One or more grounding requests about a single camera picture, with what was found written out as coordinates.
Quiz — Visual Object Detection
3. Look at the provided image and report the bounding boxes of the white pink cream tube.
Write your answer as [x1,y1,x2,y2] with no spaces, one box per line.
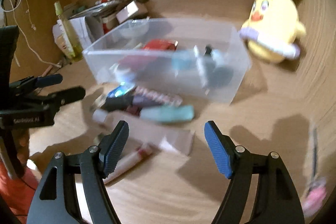
[103,143,153,185]

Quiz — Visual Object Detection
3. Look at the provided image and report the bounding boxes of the dark purple cosmetic tube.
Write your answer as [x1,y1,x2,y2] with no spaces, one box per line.
[101,95,161,112]

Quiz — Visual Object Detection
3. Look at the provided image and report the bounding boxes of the blue small box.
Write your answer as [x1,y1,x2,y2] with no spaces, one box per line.
[107,83,136,98]

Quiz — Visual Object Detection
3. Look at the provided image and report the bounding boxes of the pink sachet packet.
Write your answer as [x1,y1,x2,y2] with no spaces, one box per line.
[110,111,196,156]

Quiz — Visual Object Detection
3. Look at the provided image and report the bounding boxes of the mint green oval case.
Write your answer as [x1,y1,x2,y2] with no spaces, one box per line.
[139,105,195,123]

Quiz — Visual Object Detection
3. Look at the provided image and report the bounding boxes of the pink white braided hair tie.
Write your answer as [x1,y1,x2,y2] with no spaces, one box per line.
[134,86,184,107]

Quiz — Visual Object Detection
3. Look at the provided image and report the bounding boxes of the red packet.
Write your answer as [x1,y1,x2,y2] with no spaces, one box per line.
[143,39,178,51]

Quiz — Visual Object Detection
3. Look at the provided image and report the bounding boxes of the dark green dropper bottle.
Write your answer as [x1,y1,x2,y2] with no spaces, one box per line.
[204,45,233,89]

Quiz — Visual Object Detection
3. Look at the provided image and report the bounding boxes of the teal tape roll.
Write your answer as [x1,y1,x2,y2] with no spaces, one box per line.
[171,50,195,71]

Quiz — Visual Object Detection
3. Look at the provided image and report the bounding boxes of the yellow green spray bottle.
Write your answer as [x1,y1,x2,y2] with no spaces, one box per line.
[54,1,83,62]

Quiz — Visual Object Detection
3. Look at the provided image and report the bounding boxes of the white paper box stack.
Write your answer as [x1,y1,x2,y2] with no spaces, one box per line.
[52,16,104,55]

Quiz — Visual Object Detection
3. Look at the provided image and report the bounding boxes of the red small boxes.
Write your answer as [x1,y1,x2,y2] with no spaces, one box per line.
[101,14,118,34]

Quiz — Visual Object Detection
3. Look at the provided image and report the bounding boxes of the red white marker pen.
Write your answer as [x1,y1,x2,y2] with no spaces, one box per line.
[95,0,112,5]

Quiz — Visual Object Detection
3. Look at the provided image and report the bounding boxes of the stack of books papers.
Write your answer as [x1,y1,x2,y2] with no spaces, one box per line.
[69,0,149,19]

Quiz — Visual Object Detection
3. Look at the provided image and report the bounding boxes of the small white pink box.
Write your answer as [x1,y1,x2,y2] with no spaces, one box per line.
[116,1,148,24]

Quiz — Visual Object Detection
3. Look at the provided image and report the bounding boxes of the clear plastic storage bin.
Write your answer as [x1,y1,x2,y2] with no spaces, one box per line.
[83,18,251,103]

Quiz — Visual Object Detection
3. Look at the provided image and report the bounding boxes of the yellow chick plush toy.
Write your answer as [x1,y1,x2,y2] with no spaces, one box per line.
[239,0,306,64]

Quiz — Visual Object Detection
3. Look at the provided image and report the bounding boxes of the pink handled brush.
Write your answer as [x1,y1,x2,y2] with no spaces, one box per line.
[301,124,327,218]

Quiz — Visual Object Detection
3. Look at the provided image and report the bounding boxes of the white cord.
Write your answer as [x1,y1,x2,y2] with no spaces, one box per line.
[0,0,63,68]

